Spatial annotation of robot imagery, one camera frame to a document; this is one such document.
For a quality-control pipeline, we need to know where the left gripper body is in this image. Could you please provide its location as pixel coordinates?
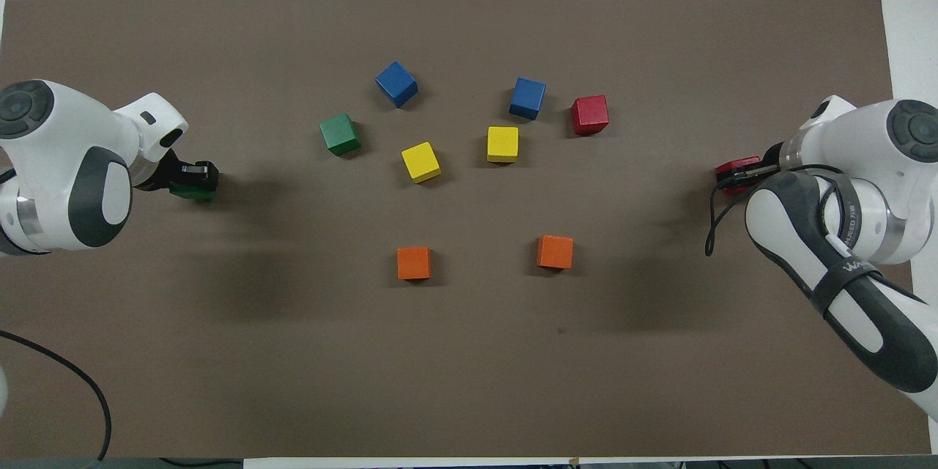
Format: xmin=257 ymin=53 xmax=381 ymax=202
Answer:
xmin=136 ymin=149 xmax=182 ymax=193

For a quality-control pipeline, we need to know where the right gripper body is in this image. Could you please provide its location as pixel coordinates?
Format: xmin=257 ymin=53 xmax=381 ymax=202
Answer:
xmin=759 ymin=142 xmax=785 ymax=178

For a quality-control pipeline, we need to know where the red wooden block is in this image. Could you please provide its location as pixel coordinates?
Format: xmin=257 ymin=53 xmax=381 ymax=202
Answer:
xmin=571 ymin=95 xmax=610 ymax=137
xmin=715 ymin=155 xmax=763 ymax=196

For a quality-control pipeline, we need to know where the green wooden block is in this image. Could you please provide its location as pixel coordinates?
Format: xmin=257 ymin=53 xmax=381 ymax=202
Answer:
xmin=169 ymin=183 xmax=216 ymax=203
xmin=319 ymin=113 xmax=362 ymax=157

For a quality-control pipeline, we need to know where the orange wooden block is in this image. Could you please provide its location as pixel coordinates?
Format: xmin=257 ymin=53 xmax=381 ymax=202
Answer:
xmin=535 ymin=234 xmax=575 ymax=271
xmin=396 ymin=246 xmax=432 ymax=281

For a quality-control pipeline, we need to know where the blue wooden block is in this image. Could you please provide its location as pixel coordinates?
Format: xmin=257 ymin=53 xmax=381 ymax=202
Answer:
xmin=508 ymin=77 xmax=547 ymax=122
xmin=374 ymin=61 xmax=420 ymax=109

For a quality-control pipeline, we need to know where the yellow wooden block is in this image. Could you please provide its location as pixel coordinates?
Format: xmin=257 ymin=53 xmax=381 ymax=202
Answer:
xmin=486 ymin=125 xmax=520 ymax=164
xmin=400 ymin=141 xmax=443 ymax=185

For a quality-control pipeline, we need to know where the black cable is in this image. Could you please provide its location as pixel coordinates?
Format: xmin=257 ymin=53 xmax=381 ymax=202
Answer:
xmin=157 ymin=457 xmax=244 ymax=469
xmin=704 ymin=163 xmax=845 ymax=258
xmin=0 ymin=329 xmax=113 ymax=462

